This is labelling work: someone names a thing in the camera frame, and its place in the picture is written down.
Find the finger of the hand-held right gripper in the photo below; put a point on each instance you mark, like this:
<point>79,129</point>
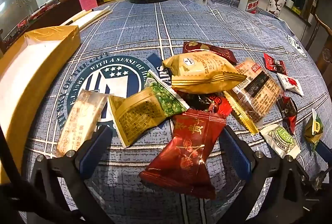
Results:
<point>325,148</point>

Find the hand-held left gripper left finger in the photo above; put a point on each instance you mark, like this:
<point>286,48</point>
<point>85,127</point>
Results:
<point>94,148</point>

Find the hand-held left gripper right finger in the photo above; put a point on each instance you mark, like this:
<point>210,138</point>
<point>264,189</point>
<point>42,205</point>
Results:
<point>237,154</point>

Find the small gold green packet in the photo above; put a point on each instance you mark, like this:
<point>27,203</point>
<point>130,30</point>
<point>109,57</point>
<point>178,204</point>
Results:
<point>313,130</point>

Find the pale orange snack packet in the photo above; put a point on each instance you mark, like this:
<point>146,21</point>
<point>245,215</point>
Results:
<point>77,120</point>

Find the white green lime packet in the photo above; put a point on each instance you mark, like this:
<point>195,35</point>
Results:
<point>281,139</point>

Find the large red snack packet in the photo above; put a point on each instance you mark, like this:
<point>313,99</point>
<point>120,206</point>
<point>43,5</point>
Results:
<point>186,151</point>

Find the small dark red candy packet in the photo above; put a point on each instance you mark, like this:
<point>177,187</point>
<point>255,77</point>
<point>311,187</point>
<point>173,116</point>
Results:
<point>286,109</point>

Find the yellow green pea packet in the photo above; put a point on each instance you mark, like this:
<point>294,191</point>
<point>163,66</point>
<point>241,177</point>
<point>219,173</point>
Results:
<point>140,115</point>

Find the red black candy packet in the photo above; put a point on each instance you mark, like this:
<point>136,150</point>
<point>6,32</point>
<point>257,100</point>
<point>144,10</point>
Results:
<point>207,104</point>

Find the clear brown cake packet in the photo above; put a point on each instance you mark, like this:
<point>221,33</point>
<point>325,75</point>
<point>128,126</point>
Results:
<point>256,91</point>

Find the small white red packet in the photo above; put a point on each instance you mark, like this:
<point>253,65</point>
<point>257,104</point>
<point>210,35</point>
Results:
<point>290,83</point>

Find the yellow cracker packet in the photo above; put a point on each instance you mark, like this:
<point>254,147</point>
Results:
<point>202,71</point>

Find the white box with yellow tape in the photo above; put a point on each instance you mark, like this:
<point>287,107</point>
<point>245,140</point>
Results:
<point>28,78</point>

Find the small red snack packet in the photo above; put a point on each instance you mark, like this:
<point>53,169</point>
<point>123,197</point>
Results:
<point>275,63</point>

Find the long dark red snack packet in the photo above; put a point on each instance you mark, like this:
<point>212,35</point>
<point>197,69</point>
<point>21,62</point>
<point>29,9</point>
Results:
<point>220,52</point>

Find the wooden chair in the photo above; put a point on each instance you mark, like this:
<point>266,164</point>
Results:
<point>324,39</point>

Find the blue printed tablecloth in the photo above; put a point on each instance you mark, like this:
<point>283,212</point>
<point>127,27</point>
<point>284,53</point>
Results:
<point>145,29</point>

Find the white notebook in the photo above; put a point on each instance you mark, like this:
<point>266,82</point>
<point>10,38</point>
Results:
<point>90,16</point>

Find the dark wooden cabinet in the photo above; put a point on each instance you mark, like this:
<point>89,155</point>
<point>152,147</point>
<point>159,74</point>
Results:
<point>51,11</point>

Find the floral paper cup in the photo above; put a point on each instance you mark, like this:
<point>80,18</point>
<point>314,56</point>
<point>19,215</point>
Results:
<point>275,4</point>

